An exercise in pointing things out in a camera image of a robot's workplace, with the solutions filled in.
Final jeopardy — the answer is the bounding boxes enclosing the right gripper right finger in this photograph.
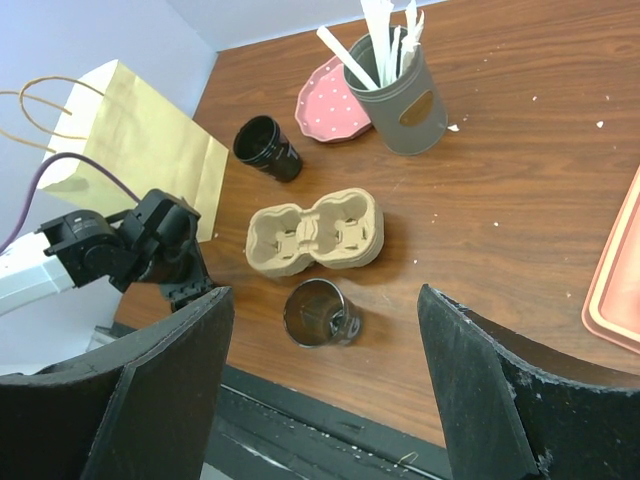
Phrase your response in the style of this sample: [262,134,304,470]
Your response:
[417,285,639,479]

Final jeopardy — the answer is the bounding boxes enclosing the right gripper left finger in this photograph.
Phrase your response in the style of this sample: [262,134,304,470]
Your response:
[1,287,234,479]

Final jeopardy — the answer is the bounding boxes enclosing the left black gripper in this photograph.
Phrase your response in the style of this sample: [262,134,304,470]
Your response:
[107,189,215,312]

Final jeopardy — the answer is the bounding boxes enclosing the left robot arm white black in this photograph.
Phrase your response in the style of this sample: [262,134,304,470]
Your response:
[1,189,216,313]

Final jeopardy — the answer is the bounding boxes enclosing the beige paper bag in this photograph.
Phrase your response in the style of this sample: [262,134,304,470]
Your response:
[0,59,230,244]

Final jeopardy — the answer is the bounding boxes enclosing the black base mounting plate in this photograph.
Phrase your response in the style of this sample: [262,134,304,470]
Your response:
[94,364,451,480]

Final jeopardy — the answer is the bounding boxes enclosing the orange plastic tray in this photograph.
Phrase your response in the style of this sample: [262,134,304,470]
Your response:
[581,176,639,353]

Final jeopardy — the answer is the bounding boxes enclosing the cardboard two-cup carrier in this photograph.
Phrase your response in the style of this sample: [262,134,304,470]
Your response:
[245,188,384,278]

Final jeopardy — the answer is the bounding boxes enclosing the pink polka dot plate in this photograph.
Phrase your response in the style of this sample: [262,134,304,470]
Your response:
[294,56,372,143]

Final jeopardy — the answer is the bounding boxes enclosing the grey utensil holder can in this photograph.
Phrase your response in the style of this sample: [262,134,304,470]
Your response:
[344,46,448,156]

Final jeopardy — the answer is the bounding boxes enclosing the white wrapped straws bundle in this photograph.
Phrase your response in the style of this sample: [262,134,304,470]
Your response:
[316,1,425,91]

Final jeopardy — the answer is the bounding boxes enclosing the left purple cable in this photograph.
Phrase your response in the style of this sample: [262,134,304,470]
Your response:
[0,152,142,254]

